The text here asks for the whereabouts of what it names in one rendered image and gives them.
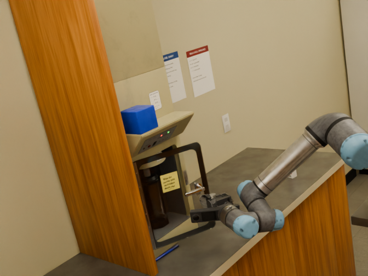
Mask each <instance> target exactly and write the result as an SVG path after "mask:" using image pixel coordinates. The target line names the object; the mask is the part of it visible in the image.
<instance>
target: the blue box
mask: <svg viewBox="0 0 368 276"><path fill-rule="evenodd" d="M120 113H121V116H122V121H123V125H124V129H125V134H137V135H141V134H144V133H146V132H148V131H150V130H152V129H154V128H157V127H158V122H157V117H156V112H155V109H154V105H136V106H133V107H131V108H128V109H125V110H123V111H121V112H120Z"/></svg>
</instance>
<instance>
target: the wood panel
mask: <svg viewBox="0 0 368 276"><path fill-rule="evenodd" d="M8 1H9V4H10V8H11V12H12V15H13V18H14V22H15V26H16V29H17V32H18V35H19V39H20V43H21V46H22V50H23V53H24V57H25V60H26V64H27V68H28V71H29V74H30V78H31V82H32V85H33V89H34V93H35V95H36V99H37V102H38V106H39V110H40V113H41V116H42V120H43V124H44V127H45V131H46V133H47V137H48V141H49V144H50V148H51V152H52V155H53V158H54V162H55V166H56V169H57V173H58V176H59V179H60V183H61V187H62V190H63V193H64V197H65V201H66V204H67V208H68V212H69V215H70V218H71V222H72V226H73V229H74V233H75V235H76V239H77V243H78V246H79V250H80V252H81V253H84V254H87V255H90V256H93V257H96V258H99V259H102V260H105V261H108V262H111V263H114V264H117V265H120V266H123V267H126V268H130V269H133V270H135V271H138V272H141V273H145V274H148V275H151V276H155V275H156V274H158V273H159V272H158V268H157V264H156V259H155V256H154V251H153V247H152V243H151V238H150V234H149V231H148V226H147V222H146V217H145V213H144V210H143V205H142V201H141V196H140V192H139V188H138V184H137V180H136V176H135V171H134V167H133V162H132V159H131V155H130V150H129V146H128V142H127V137H126V134H125V129H124V125H123V121H122V116H121V113H120V109H119V104H118V100H117V95H116V91H115V88H114V83H113V79H112V74H111V70H110V66H109V62H108V58H107V54H106V49H105V45H104V40H103V37H102V33H101V28H100V24H99V19H98V16H97V12H96V7H95V3H94V0H8Z"/></svg>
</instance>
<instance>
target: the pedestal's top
mask: <svg viewBox="0 0 368 276"><path fill-rule="evenodd" d="M351 222H352V225H356V226H363V227H368V198H367V199H366V200H365V201H364V202H363V203H362V205H361V206H360V207H359V208H358V209H357V210H356V212H355V213H354V214H353V215H352V216H351Z"/></svg>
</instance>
